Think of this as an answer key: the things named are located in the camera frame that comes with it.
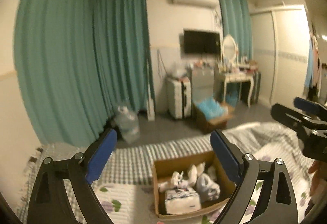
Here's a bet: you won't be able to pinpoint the floral white tissue pack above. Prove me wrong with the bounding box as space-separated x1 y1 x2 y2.
165 187 202 215

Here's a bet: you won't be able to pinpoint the white green plush toy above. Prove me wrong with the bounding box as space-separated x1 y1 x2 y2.
157 171 189 193

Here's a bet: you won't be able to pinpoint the hanging clothes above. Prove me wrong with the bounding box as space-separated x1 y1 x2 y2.
304 32 322 102

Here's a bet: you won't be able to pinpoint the white plastic bag bundle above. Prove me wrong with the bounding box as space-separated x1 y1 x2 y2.
196 173 221 203

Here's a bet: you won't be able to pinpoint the small white sock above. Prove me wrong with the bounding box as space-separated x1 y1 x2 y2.
187 162 217 187

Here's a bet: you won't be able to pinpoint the white dressing table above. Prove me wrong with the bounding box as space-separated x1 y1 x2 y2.
215 66 261 108

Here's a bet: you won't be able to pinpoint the brown cardboard box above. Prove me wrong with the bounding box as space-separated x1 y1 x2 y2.
152 151 236 221

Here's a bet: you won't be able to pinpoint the white floral quilt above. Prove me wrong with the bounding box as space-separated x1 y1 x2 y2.
94 138 309 223

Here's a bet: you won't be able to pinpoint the white wardrobe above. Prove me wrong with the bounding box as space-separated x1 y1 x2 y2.
250 5 310 108

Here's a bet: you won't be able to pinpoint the grey checked blanket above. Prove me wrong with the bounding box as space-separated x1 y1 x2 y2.
15 122 310 223

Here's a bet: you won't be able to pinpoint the oval white vanity mirror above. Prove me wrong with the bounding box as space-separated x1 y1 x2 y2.
221 34 238 64

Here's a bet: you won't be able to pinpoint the grey small refrigerator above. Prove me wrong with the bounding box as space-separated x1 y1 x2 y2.
191 67 214 102

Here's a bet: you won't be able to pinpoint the white ribbed suitcase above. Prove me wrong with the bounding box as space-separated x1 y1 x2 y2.
166 77 192 119

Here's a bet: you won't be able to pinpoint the clear water jug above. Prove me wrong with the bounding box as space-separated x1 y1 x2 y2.
114 104 140 144

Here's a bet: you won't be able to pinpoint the white folded pole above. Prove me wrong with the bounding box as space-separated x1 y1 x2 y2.
146 57 155 122

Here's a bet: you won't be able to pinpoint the clear plastic bag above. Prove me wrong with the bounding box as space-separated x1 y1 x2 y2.
168 62 188 80

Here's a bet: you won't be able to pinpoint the right green curtain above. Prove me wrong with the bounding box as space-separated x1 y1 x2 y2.
219 0 253 60

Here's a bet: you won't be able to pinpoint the green curtain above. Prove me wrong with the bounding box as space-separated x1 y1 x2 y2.
14 0 109 147
92 0 155 117
219 0 253 60

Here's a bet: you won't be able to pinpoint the left green curtain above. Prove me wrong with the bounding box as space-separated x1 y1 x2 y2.
14 0 109 147

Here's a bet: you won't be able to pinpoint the middle green curtain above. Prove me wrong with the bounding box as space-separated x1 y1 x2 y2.
92 0 155 117

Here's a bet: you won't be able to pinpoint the black wall television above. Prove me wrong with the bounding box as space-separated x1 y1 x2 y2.
183 30 221 55

